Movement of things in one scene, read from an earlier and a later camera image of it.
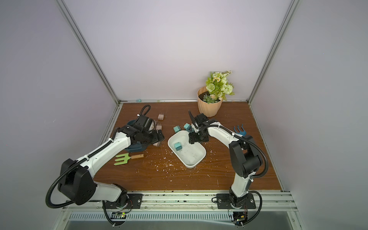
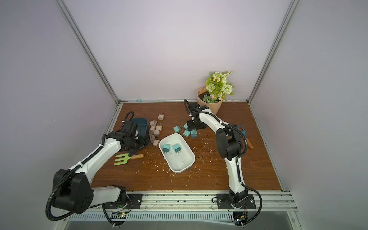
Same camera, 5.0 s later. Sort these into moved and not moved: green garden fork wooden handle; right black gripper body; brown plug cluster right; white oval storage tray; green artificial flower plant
Moved: white oval storage tray; right black gripper body
Not moved: brown plug cluster right; green garden fork wooden handle; green artificial flower plant
